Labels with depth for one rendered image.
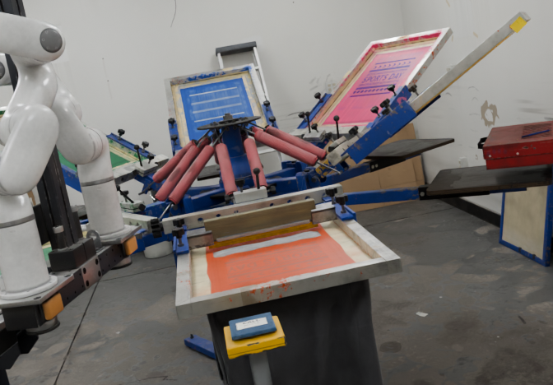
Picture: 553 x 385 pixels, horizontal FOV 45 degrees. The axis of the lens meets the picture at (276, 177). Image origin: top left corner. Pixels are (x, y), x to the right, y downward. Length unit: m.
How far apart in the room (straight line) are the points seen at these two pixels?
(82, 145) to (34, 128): 0.38
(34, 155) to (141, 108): 4.91
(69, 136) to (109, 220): 0.27
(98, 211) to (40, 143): 0.50
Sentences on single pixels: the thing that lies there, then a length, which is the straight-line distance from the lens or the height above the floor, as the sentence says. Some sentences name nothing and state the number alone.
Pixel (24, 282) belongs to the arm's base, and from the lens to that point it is 1.55.
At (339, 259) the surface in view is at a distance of 1.92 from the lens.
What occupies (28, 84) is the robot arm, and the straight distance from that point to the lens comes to 1.57.
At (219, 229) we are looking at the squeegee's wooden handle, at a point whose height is 1.02.
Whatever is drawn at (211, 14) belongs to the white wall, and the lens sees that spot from 6.37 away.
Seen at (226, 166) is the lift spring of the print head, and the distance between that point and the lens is 2.79.
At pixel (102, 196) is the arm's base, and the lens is 1.91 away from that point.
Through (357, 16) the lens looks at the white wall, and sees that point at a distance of 6.57.
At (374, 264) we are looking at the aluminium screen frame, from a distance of 1.74.
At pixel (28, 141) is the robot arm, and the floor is 1.46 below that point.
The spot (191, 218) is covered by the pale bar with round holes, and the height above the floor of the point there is 1.03.
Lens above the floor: 1.53
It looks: 10 degrees down
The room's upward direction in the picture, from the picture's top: 10 degrees counter-clockwise
